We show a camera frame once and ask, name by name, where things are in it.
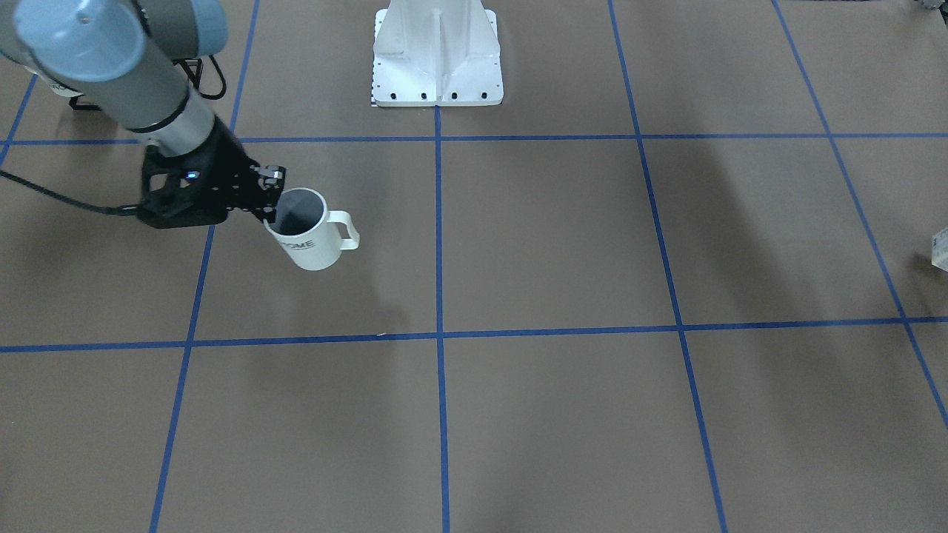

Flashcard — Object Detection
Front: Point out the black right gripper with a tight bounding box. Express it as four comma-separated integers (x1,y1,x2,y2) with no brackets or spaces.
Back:
175,118,287,225

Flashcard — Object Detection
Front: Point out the white mug grey interior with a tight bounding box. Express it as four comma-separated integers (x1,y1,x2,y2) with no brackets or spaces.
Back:
264,187,360,271

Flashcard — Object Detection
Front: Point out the milk carton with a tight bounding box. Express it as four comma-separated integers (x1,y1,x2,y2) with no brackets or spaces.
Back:
930,227,948,271

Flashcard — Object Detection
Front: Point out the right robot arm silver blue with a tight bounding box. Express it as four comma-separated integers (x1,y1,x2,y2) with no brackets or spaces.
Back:
2,1,287,229

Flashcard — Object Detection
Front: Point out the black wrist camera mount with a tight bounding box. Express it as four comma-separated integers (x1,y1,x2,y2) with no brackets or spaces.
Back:
136,145,228,229

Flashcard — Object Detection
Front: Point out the black camera cable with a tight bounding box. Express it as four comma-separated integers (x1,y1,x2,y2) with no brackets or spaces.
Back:
0,169,141,217

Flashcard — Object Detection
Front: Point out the black wire cup rack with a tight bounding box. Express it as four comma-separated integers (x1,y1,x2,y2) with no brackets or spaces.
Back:
68,56,228,112

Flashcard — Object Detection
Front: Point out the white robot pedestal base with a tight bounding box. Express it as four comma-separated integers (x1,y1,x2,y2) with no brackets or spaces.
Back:
370,1,504,107

